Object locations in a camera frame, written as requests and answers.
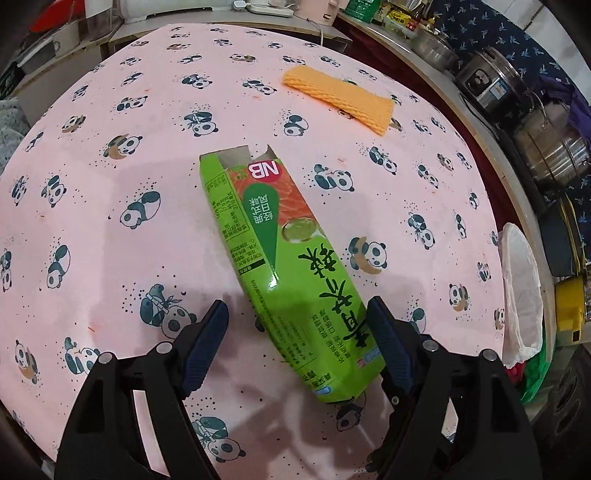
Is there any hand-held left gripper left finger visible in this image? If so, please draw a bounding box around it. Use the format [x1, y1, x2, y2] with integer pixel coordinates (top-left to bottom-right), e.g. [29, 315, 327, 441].
[54, 299, 230, 480]

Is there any purple cloth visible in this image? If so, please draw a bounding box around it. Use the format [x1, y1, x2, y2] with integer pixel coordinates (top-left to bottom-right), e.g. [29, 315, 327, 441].
[540, 74, 591, 134]

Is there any yellow container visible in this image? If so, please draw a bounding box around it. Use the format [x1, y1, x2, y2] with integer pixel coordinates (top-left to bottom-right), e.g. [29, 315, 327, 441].
[554, 274, 591, 344]

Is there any metal tray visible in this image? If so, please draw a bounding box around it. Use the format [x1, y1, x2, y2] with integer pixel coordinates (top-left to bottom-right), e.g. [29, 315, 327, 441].
[18, 37, 62, 75]

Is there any blue printed cloth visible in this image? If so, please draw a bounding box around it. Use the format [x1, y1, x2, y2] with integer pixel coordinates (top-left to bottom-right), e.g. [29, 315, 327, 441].
[429, 0, 591, 232]

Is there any green plastic bag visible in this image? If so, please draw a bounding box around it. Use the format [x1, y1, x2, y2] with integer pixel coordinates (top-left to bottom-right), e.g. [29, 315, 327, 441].
[522, 351, 549, 405]

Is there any green can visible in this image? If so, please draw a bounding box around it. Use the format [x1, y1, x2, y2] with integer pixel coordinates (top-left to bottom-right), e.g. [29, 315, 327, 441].
[345, 0, 382, 21]

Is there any large steel pot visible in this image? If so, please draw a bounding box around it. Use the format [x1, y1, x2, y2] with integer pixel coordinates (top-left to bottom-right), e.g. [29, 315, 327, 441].
[512, 90, 591, 185]

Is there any red container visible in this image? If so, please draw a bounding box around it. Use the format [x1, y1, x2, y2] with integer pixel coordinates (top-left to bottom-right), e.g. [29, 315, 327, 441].
[30, 0, 86, 33]

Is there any pink electric kettle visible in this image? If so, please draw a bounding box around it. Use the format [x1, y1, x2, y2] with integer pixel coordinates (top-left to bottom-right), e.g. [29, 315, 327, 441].
[298, 0, 345, 22]

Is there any white plastic bag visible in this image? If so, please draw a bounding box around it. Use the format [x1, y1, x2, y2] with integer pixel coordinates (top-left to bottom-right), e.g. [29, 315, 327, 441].
[498, 222, 546, 370]

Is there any steel lidded bowl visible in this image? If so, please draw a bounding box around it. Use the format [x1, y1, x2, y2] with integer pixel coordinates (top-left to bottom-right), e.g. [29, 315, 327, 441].
[409, 30, 460, 71]

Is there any green cardboard box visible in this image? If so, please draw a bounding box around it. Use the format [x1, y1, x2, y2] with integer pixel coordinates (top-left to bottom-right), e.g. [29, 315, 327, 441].
[199, 145, 389, 404]

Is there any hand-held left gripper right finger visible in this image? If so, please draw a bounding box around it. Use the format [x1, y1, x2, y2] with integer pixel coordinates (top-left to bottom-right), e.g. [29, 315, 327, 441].
[367, 295, 543, 480]

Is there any white dish box grey lid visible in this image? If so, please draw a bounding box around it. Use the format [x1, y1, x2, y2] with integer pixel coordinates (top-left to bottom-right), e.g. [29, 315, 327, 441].
[117, 0, 232, 22]

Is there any pink panda tablecloth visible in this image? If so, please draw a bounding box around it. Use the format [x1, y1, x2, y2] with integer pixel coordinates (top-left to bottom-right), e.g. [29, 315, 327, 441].
[0, 23, 513, 462]

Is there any orange knitted cloth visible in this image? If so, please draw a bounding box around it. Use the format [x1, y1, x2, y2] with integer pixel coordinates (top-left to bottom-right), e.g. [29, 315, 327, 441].
[281, 65, 396, 137]

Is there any steel rice cooker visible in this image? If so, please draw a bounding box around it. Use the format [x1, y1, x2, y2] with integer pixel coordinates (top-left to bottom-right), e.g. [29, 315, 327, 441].
[455, 46, 532, 116]

